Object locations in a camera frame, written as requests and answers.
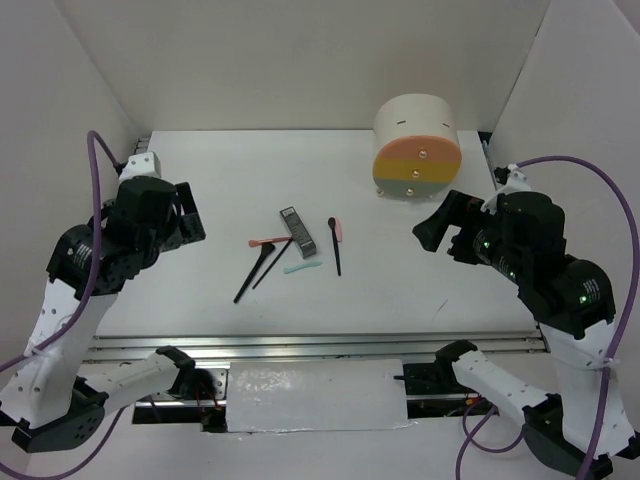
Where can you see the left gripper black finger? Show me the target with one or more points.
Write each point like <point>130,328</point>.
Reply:
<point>176,239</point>
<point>191,226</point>

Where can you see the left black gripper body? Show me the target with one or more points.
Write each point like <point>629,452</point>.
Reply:
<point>152,247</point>

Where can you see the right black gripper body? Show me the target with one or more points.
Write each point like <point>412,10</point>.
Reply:
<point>480,241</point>

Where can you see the round cream drawer organizer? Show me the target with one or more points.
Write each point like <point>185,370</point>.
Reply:
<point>417,150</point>

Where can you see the mint green makeup spatula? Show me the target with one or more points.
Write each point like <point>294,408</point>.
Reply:
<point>307,265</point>

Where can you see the grey makeup box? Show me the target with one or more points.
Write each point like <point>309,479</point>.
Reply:
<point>298,231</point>

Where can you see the pink makeup spatula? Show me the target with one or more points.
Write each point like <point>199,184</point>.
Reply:
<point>338,230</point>

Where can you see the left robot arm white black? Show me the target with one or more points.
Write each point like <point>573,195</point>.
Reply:
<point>52,406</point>

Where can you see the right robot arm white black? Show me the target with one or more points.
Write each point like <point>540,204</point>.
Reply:
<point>572,302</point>

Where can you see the salmon makeup spatula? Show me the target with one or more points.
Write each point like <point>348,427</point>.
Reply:
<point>256,243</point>

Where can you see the black fan makeup brush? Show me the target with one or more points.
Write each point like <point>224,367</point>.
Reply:
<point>265,251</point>

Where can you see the thin black makeup brush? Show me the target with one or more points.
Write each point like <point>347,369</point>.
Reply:
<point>273,263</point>

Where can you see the black round makeup brush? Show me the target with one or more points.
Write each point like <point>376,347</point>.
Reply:
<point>331,224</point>

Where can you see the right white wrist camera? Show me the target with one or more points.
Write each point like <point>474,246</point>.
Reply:
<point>511,180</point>

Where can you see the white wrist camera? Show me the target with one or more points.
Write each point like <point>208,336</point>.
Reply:
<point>142,164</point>
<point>511,180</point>

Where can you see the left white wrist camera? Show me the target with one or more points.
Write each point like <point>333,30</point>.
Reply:
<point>142,164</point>

